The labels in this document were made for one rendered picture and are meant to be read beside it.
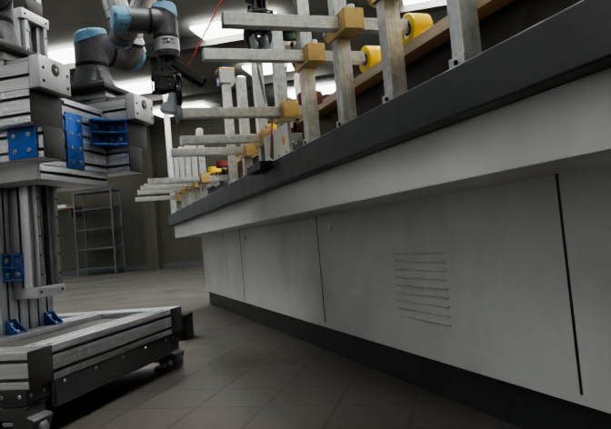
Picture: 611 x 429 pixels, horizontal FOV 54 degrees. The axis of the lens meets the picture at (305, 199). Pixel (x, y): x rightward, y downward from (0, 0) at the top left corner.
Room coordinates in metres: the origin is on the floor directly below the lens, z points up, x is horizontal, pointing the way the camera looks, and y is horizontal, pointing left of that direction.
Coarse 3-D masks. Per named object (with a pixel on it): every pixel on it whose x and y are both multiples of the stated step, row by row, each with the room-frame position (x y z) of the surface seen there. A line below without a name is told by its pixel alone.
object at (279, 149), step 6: (282, 126) 1.87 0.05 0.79; (276, 132) 1.93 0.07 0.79; (282, 132) 1.88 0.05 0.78; (264, 138) 2.07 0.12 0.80; (270, 138) 2.00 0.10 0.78; (276, 138) 1.93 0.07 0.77; (264, 144) 2.08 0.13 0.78; (270, 144) 2.01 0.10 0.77; (276, 144) 1.94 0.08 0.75; (282, 144) 1.89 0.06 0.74; (288, 144) 1.83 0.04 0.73; (276, 150) 1.95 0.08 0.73; (282, 150) 1.89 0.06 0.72; (288, 150) 1.83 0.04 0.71; (276, 156) 1.95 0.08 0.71
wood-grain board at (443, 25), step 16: (480, 0) 1.18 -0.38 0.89; (496, 0) 1.15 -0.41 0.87; (512, 0) 1.16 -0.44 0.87; (480, 16) 1.24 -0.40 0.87; (432, 32) 1.35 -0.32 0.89; (448, 32) 1.32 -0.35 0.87; (416, 48) 1.43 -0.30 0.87; (432, 48) 1.44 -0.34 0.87; (368, 80) 1.69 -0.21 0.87; (320, 112) 2.08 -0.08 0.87; (240, 160) 3.14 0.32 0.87
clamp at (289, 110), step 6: (282, 102) 1.85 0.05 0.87; (288, 102) 1.85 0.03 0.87; (294, 102) 1.85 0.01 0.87; (282, 108) 1.86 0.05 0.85; (288, 108) 1.85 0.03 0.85; (294, 108) 1.85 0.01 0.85; (282, 114) 1.86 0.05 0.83; (288, 114) 1.85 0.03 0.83; (294, 114) 1.85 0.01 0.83; (276, 120) 1.92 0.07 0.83; (282, 120) 1.90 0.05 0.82; (288, 120) 1.91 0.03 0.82
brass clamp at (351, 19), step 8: (344, 8) 1.37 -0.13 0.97; (352, 8) 1.38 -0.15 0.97; (360, 8) 1.39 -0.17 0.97; (344, 16) 1.37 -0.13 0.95; (352, 16) 1.38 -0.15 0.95; (360, 16) 1.39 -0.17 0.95; (344, 24) 1.38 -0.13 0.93; (352, 24) 1.38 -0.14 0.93; (360, 24) 1.39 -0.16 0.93; (336, 32) 1.42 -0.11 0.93; (344, 32) 1.40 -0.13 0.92; (352, 32) 1.41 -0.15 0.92; (328, 40) 1.47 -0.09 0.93
